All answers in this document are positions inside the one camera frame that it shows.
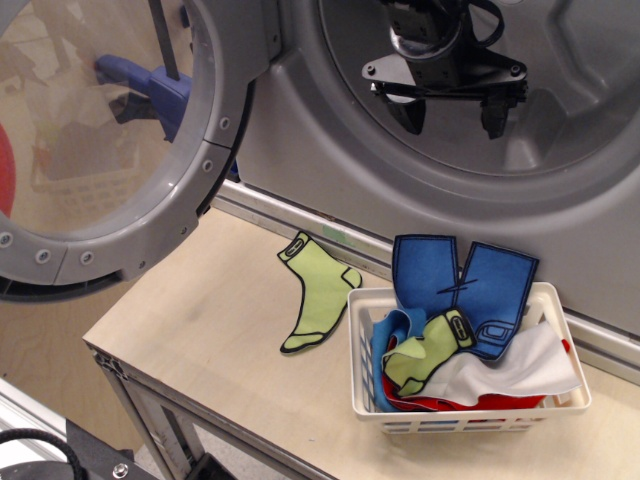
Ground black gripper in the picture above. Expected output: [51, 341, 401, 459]
[361, 19, 528, 140]

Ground blue felt pants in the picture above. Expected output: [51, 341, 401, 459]
[392, 234, 539, 361]

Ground white plastic laundry basket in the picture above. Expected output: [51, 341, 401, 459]
[348, 282, 592, 434]

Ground blue felt cloth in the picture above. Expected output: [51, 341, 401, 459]
[371, 308, 426, 413]

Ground green felt sock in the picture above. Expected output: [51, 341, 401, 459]
[382, 308, 476, 397]
[278, 231, 363, 355]

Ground white felt cloth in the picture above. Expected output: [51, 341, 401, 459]
[420, 321, 582, 407]

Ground red felt garment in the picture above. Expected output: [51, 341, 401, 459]
[382, 339, 572, 411]

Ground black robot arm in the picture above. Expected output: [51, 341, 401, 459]
[362, 1, 527, 140]

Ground black robot base bottom left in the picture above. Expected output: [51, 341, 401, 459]
[1, 421, 154, 479]

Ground grey round machine door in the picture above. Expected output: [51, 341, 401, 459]
[1, 1, 281, 303]

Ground green felt sock on table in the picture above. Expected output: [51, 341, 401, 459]
[278, 231, 363, 355]

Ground blue clamp behind door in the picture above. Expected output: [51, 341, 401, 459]
[95, 55, 192, 142]

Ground red round object behind door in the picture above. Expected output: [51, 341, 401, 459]
[0, 126, 16, 218]

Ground aluminium table frame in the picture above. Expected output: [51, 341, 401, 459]
[86, 340, 332, 479]

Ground black cable bottom left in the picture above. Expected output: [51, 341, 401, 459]
[0, 427, 84, 480]

